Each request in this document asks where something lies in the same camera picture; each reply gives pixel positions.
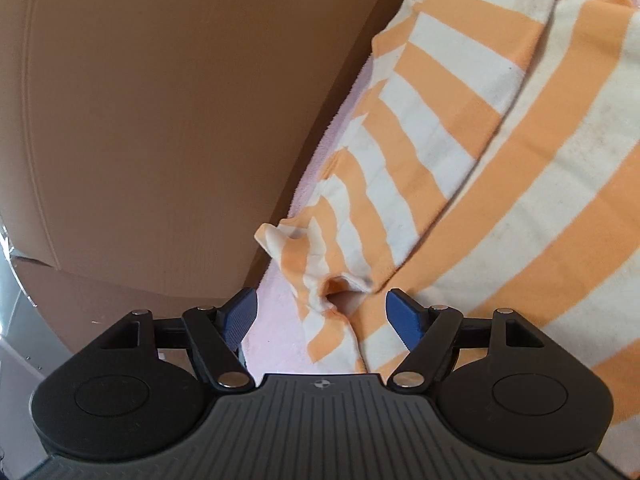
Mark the orange white striped garment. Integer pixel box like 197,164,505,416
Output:
252,0,640,427

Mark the large brown cardboard box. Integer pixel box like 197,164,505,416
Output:
0,0,432,306

